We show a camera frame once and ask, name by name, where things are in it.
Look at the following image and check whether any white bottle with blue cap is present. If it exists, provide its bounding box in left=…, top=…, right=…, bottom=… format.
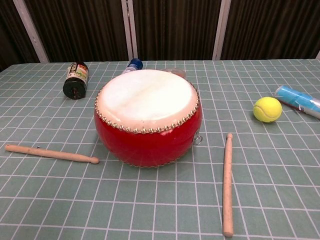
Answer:
left=122, top=58, right=144, bottom=75

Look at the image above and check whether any red drum with white skin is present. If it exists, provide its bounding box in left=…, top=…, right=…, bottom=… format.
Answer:
left=93, top=69, right=204, bottom=168

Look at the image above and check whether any dark brown sauce bottle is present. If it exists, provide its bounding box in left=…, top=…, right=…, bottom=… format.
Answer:
left=62, top=61, right=89, bottom=100

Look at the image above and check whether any yellow tennis ball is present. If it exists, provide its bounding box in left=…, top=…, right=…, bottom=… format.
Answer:
left=253, top=96, right=283, bottom=123

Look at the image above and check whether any white partition frame post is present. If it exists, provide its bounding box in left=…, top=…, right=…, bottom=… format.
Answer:
left=213, top=0, right=231, bottom=60
left=121, top=0, right=139, bottom=61
left=11, top=0, right=50, bottom=63

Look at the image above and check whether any clear tube with blue label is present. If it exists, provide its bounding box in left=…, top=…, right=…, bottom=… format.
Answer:
left=274, top=85, right=320, bottom=120

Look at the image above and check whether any green checked tablecloth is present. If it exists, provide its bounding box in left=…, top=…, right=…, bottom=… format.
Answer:
left=0, top=58, right=320, bottom=240

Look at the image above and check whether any wooden drumstick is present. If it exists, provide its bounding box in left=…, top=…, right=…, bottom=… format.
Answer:
left=4, top=144, right=100, bottom=165
left=222, top=132, right=234, bottom=237

